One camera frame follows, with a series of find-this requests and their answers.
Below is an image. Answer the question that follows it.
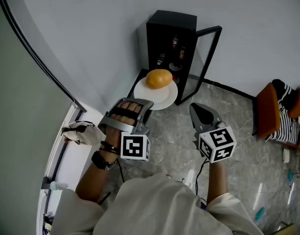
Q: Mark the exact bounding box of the orange armchair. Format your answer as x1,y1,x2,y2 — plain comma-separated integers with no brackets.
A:
256,82,300,156

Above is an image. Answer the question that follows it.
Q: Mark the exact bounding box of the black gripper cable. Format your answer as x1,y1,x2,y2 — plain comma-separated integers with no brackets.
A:
98,157,125,205
195,158,210,196

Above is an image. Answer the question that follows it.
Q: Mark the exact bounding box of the beige handbag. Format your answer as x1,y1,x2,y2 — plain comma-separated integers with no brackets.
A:
61,120,104,146

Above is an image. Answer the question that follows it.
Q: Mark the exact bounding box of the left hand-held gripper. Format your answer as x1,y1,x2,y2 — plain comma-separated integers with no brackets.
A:
98,97,154,162

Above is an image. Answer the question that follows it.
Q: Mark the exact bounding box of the black mini fridge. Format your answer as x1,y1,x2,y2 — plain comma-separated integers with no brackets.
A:
146,10,223,106

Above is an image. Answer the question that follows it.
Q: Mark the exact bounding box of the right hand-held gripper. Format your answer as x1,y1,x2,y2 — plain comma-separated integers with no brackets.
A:
190,103,237,164

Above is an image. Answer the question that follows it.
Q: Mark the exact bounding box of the black wristwatch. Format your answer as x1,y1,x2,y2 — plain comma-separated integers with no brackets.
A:
91,150,116,170

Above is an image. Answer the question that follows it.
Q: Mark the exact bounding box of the orange bread bun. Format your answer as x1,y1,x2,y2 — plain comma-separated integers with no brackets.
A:
146,69,173,90

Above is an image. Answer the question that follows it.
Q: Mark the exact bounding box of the person's left hand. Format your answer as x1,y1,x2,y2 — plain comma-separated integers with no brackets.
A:
105,101,143,144

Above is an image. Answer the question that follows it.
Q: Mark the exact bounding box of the person's right forearm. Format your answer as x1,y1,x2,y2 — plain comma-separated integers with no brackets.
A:
206,160,229,205

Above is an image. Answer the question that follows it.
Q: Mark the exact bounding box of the person's left forearm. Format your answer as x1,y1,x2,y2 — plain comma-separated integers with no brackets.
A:
75,141,121,203

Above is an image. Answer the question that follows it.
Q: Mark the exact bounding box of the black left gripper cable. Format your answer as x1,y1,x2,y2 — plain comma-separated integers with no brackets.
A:
98,157,125,205

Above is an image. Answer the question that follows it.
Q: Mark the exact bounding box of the clear plastic bottle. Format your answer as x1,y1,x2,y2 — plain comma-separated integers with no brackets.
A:
50,181,68,191

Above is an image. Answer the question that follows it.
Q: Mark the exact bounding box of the white round plate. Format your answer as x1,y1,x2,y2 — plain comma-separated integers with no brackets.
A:
133,76,178,111

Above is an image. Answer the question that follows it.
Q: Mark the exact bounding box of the black door frame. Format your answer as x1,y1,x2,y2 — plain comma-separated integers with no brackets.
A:
0,0,88,113

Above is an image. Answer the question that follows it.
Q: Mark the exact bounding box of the black wrist band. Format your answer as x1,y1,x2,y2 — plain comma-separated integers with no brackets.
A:
100,141,121,155

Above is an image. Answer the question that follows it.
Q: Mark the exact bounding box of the black white striped garment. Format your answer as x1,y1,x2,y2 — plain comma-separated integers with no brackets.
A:
264,79,300,144

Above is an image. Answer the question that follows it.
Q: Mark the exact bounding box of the person's beige shirt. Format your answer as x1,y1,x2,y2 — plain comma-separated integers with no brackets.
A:
50,172,263,235

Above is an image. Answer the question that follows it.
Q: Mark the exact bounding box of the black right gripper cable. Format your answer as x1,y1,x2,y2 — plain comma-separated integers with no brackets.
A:
195,158,210,196

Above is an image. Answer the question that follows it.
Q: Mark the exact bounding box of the black baseboard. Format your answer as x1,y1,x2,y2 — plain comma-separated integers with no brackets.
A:
127,69,150,99
202,78,259,136

